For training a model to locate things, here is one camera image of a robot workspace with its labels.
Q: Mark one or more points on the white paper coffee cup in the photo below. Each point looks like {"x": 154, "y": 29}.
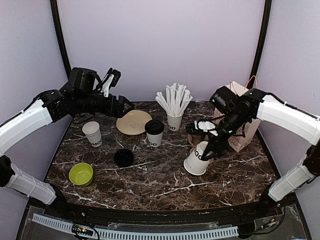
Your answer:
{"x": 154, "y": 140}

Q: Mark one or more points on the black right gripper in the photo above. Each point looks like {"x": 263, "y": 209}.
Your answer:
{"x": 215, "y": 147}

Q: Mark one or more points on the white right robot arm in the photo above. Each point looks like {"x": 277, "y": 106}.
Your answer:
{"x": 291, "y": 134}

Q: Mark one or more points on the cream bear paper bag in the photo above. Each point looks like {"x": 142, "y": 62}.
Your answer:
{"x": 240, "y": 140}

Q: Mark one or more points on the white perforated cable rail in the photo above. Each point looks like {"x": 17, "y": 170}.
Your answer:
{"x": 119, "y": 231}

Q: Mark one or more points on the paper wrapped straw far right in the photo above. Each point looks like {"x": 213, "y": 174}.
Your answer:
{"x": 187, "y": 97}

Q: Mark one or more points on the black left frame post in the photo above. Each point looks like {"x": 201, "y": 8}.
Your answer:
{"x": 60, "y": 37}

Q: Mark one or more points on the white paper cups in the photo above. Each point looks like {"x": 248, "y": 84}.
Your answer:
{"x": 93, "y": 134}

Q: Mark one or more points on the beige bear plate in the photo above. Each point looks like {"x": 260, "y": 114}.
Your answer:
{"x": 133, "y": 123}

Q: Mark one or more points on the white paper straw cup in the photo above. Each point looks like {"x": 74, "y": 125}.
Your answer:
{"x": 174, "y": 122}

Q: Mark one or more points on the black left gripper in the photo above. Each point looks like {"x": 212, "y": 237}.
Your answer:
{"x": 119, "y": 103}

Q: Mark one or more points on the black coffee cup lid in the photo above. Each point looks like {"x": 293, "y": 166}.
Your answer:
{"x": 154, "y": 127}

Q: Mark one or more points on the brown pulp cup carrier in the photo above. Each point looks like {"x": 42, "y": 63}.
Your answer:
{"x": 194, "y": 140}

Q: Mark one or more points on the black corner frame post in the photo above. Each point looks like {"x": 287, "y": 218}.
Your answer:
{"x": 262, "y": 37}

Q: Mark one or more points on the green plastic bowl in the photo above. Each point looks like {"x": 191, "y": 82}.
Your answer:
{"x": 81, "y": 174}

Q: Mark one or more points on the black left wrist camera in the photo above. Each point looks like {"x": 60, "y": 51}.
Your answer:
{"x": 82, "y": 80}

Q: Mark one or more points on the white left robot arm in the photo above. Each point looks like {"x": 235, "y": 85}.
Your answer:
{"x": 47, "y": 108}

